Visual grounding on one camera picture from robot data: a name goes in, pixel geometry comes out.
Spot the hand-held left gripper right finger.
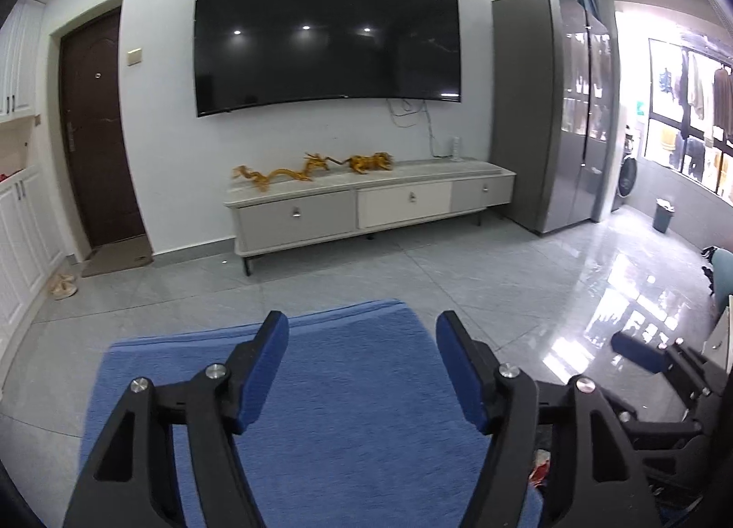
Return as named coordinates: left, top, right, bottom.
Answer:
left=435, top=310, right=661, bottom=528

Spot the blue-grey waste bin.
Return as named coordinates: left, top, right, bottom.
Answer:
left=653, top=197, right=677, bottom=234

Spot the blue table mat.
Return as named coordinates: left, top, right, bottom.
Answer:
left=80, top=299, right=545, bottom=528

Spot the short golden dragon figurine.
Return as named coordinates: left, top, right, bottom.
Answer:
left=344, top=152, right=396, bottom=177

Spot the teal rounded object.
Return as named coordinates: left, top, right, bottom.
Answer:
left=711, top=250, right=733, bottom=312

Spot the washing machine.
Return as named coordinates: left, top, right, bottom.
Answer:
left=613, top=152, right=640, bottom=213

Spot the wall-mounted black television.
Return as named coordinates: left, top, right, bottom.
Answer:
left=193, top=0, right=462, bottom=119

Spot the grey refrigerator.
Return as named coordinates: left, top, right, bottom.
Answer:
left=491, top=0, right=620, bottom=236

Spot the row of hanging clothes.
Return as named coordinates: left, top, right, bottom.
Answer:
left=656, top=44, right=733, bottom=146

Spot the brown doormat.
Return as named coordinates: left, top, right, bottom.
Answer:
left=81, top=236, right=155, bottom=278

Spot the white panelled cupboard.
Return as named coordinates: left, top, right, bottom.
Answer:
left=0, top=0, right=67, bottom=347

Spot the long golden dragon figurine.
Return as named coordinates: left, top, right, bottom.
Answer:
left=231, top=152, right=334, bottom=194

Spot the white television cabinet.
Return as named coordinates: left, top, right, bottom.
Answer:
left=223, top=158, right=517, bottom=277

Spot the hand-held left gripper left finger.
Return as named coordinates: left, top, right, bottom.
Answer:
left=62, top=310, right=290, bottom=528

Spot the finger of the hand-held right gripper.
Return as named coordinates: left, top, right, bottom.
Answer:
left=610, top=331, right=712, bottom=398
left=608, top=396, right=703, bottom=452

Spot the dark brown door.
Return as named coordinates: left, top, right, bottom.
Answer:
left=59, top=6, right=148, bottom=250

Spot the red wrapper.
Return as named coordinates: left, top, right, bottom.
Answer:
left=529, top=448, right=554, bottom=501

